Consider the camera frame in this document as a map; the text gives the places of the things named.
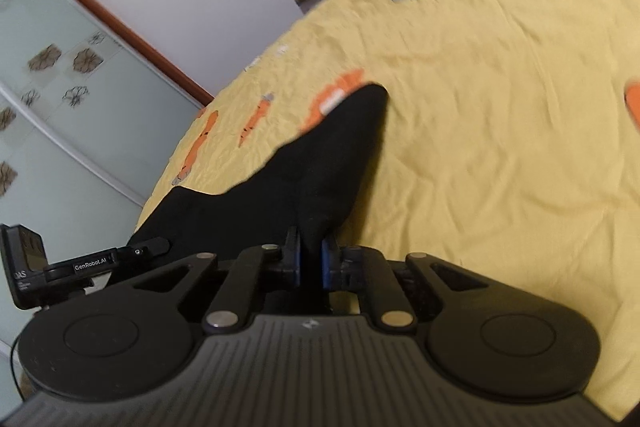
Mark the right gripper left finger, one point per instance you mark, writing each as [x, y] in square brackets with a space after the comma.
[290, 255]

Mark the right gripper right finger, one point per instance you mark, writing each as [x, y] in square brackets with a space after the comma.
[335, 268]

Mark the black cloth garment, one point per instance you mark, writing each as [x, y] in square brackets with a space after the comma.
[310, 184]

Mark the frosted glass wardrobe door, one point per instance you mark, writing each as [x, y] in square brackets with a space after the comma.
[87, 126]

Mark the yellow carrot print bedspread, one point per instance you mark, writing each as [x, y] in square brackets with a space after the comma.
[511, 144]

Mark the black camera box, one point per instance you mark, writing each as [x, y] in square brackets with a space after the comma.
[24, 260]

